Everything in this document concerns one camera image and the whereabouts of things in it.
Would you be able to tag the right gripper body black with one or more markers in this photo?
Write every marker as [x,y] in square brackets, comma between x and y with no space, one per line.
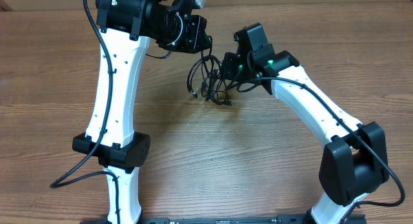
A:
[234,69]

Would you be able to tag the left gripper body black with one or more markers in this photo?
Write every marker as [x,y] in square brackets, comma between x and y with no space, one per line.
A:
[181,36]

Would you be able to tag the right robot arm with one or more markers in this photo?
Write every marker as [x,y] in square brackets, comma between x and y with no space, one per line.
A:
[354,154]

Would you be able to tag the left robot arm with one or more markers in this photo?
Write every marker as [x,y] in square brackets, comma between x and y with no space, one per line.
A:
[125,29]

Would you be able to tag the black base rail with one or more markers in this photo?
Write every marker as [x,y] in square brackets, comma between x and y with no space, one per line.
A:
[226,220]

